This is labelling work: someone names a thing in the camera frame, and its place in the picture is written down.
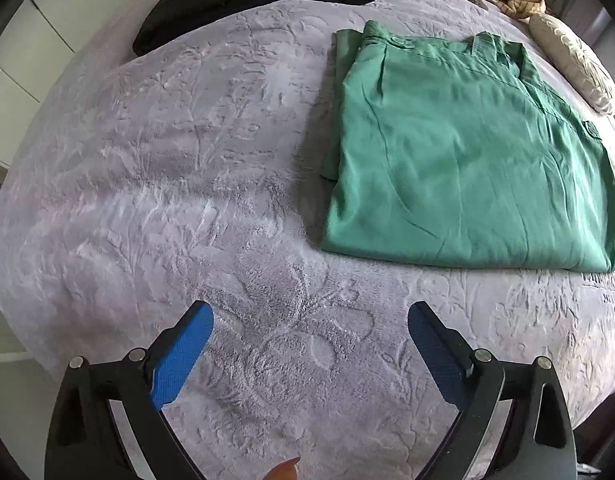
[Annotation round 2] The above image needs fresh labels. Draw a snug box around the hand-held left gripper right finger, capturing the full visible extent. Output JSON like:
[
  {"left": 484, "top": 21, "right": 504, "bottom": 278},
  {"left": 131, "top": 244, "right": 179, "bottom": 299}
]
[{"left": 407, "top": 301, "right": 578, "bottom": 480}]

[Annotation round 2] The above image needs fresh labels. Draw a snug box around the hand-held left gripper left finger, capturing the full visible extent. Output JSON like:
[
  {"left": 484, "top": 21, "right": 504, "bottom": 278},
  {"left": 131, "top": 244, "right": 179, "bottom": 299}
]
[{"left": 44, "top": 300, "right": 216, "bottom": 480}]

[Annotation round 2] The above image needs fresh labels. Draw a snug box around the green work jacket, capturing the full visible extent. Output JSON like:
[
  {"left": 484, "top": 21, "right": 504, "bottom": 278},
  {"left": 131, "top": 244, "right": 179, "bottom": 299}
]
[{"left": 318, "top": 20, "right": 615, "bottom": 273}]

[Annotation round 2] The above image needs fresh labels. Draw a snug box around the person's left hand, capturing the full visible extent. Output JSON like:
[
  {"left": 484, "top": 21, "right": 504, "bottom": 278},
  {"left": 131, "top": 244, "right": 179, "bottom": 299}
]
[{"left": 266, "top": 456, "right": 303, "bottom": 480}]

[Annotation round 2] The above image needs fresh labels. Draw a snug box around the cream round pleated pillow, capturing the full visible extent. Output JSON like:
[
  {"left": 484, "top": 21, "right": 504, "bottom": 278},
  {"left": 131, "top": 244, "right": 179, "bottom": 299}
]
[{"left": 528, "top": 13, "right": 615, "bottom": 117}]

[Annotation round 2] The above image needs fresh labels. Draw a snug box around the white wardrobe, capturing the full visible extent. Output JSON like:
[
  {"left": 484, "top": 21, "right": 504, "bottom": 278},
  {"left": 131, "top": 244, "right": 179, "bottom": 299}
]
[{"left": 0, "top": 0, "right": 156, "bottom": 181}]

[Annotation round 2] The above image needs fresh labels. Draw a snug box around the lavender embossed blanket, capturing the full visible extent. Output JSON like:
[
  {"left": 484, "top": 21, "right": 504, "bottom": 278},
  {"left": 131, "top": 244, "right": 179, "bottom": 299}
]
[{"left": 0, "top": 0, "right": 615, "bottom": 480}]

